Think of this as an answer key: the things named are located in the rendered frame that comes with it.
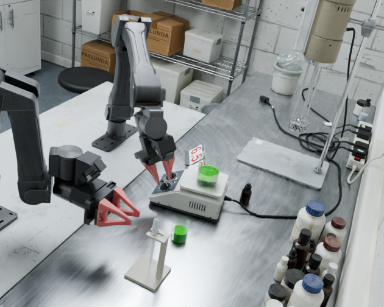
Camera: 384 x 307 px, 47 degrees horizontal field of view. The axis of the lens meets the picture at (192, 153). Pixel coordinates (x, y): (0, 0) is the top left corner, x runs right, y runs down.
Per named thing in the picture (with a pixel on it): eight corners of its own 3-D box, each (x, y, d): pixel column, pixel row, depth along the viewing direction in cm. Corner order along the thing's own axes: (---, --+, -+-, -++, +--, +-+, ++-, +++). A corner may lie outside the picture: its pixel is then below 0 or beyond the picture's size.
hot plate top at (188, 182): (178, 187, 121) (178, 184, 120) (189, 166, 131) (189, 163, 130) (220, 199, 119) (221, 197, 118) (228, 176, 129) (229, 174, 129)
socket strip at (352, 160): (345, 167, 162) (349, 157, 159) (356, 128, 194) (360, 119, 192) (361, 172, 160) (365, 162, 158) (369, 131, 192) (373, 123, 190)
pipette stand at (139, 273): (124, 276, 101) (128, 234, 94) (142, 256, 107) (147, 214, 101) (154, 292, 99) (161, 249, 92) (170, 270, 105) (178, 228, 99)
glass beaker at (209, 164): (219, 181, 126) (225, 155, 121) (215, 193, 120) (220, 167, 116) (195, 175, 127) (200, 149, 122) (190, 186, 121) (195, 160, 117)
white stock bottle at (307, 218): (314, 237, 124) (329, 200, 117) (316, 254, 118) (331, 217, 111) (289, 231, 125) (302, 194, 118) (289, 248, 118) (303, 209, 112)
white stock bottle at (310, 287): (316, 329, 97) (333, 293, 91) (289, 329, 96) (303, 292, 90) (307, 306, 102) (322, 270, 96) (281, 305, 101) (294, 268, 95)
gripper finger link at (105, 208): (144, 198, 99) (109, 183, 101) (127, 215, 93) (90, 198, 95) (141, 222, 102) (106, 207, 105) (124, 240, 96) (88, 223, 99)
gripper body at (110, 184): (118, 182, 103) (91, 170, 105) (92, 204, 94) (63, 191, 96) (116, 204, 106) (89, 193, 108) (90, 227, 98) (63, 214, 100)
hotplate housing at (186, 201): (147, 204, 125) (150, 181, 121) (161, 180, 136) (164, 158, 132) (224, 226, 122) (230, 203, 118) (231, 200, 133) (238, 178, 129)
